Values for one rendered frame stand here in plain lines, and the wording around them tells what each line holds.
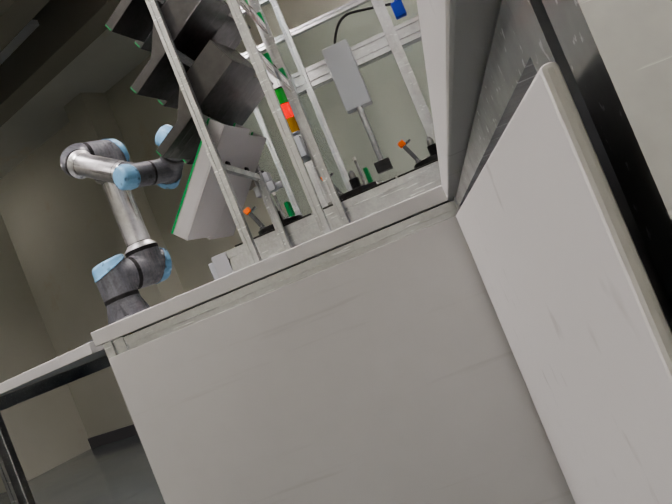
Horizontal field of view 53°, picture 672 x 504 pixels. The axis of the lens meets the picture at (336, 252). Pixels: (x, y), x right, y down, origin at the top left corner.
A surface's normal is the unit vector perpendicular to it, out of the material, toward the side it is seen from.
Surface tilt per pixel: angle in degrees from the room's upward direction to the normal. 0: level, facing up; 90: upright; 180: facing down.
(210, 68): 90
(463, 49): 180
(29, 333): 90
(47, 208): 90
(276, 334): 90
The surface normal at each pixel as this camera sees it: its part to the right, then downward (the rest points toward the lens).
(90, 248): -0.54, 0.19
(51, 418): 0.76, -0.33
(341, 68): -0.16, 0.04
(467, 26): 0.38, 0.92
